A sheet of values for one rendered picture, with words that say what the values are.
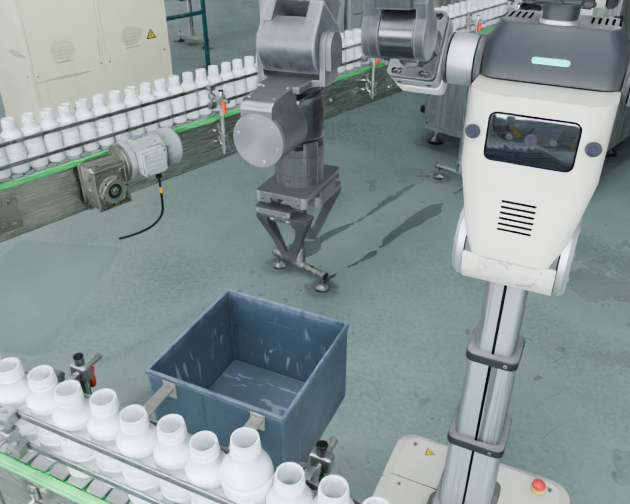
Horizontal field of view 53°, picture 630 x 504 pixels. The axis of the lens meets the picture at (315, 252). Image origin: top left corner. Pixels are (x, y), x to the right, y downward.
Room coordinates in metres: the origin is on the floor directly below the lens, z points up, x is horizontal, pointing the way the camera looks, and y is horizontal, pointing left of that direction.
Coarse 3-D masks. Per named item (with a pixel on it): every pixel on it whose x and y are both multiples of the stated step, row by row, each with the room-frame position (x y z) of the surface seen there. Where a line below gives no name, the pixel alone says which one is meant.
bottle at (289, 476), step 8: (288, 464) 0.54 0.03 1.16; (296, 464) 0.54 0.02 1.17; (280, 472) 0.53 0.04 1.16; (288, 472) 0.54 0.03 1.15; (296, 472) 0.54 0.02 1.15; (280, 480) 0.53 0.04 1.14; (288, 480) 0.55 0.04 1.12; (296, 480) 0.54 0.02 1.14; (304, 480) 0.52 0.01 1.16; (272, 488) 0.53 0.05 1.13; (280, 488) 0.51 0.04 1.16; (288, 488) 0.51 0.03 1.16; (296, 488) 0.51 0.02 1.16; (304, 488) 0.52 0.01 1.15; (272, 496) 0.52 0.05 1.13; (280, 496) 0.51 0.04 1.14; (288, 496) 0.51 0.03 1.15; (296, 496) 0.51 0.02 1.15; (304, 496) 0.52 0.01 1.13; (312, 496) 0.53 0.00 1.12
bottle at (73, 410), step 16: (64, 384) 0.69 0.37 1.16; (64, 400) 0.66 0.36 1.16; (80, 400) 0.67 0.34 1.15; (64, 416) 0.65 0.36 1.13; (80, 416) 0.66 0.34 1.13; (80, 432) 0.65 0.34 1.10; (64, 448) 0.65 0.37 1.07; (80, 448) 0.65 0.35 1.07; (80, 464) 0.65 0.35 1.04; (96, 464) 0.66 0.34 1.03
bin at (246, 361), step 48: (192, 336) 1.09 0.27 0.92; (240, 336) 1.22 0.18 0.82; (288, 336) 1.16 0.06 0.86; (336, 336) 1.11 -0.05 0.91; (192, 384) 0.91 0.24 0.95; (240, 384) 1.14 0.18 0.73; (288, 384) 1.14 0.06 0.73; (336, 384) 1.05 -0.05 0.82; (192, 432) 0.91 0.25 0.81; (288, 432) 0.84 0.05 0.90
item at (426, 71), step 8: (440, 16) 1.15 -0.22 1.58; (448, 16) 1.14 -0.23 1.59; (440, 24) 1.13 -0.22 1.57; (440, 32) 1.13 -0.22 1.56; (440, 40) 1.12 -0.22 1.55; (440, 48) 1.11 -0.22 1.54; (432, 56) 1.10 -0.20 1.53; (440, 56) 1.12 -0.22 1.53; (392, 64) 1.13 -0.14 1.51; (400, 64) 1.12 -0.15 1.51; (424, 64) 1.11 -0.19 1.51; (432, 64) 1.10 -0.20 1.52; (392, 72) 1.12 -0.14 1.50; (400, 72) 1.13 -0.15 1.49; (408, 72) 1.11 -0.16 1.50; (416, 72) 1.10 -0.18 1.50; (424, 72) 1.11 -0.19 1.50; (432, 72) 1.09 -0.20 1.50; (416, 80) 1.11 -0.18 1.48; (424, 80) 1.10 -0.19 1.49; (432, 80) 1.10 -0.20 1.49
